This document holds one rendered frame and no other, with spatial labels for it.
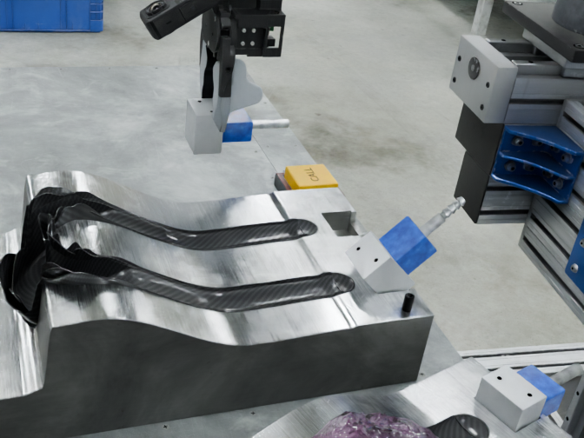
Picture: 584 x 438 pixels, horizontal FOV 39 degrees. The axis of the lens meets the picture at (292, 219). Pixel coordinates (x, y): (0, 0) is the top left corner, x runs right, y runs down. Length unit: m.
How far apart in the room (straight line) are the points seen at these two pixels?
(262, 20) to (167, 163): 0.34
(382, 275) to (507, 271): 1.82
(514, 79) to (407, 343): 0.53
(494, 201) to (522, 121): 0.14
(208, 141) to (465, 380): 0.43
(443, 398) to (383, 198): 2.11
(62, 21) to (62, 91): 2.61
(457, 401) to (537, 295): 1.79
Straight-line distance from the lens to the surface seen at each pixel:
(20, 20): 4.05
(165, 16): 0.95
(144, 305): 0.75
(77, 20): 4.06
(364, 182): 2.96
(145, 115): 1.38
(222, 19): 0.97
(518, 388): 0.81
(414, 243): 0.85
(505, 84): 1.26
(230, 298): 0.84
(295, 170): 1.17
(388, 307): 0.84
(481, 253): 2.71
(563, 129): 1.32
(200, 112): 1.02
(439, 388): 0.82
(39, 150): 1.26
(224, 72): 0.97
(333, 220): 0.99
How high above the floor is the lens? 1.38
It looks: 31 degrees down
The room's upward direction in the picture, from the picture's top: 8 degrees clockwise
